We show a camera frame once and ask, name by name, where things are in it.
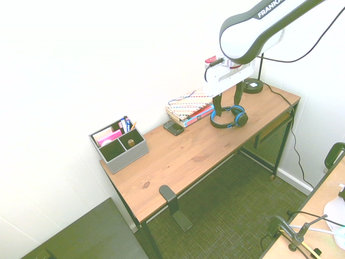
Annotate blue and black headphones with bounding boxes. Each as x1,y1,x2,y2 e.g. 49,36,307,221
210,104,249,130

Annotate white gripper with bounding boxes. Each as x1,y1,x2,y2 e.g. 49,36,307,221
202,60,259,118

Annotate black metal headphone hanger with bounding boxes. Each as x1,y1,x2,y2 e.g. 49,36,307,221
158,185,194,233

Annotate light wooden robot table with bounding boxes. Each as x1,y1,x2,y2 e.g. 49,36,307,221
260,159,345,259

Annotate black metal C-clamp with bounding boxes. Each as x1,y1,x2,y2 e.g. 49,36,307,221
266,214,307,252

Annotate thin black table cable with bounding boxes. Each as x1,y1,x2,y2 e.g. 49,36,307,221
286,209,345,228

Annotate tan notebook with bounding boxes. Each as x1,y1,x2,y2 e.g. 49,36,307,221
92,126,114,144

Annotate black lamp power cable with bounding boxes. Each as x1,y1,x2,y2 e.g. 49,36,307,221
263,82,315,189

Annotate black lamp base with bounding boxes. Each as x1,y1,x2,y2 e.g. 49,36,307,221
242,52,264,94

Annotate wooden desk with black frame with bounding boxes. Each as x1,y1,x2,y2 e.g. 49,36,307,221
99,80,302,259

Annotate grey fabric desk organizer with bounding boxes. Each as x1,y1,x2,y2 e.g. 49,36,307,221
89,118,150,175

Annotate pink sticky note pad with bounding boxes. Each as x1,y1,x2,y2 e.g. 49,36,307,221
96,129,123,148

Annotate black robot camera cable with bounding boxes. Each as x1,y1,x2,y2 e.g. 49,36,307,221
204,2,345,81

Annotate black clamp with rounded top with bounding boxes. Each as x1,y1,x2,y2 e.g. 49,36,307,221
323,142,345,174

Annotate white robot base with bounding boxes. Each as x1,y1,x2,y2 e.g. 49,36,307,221
323,183,345,234

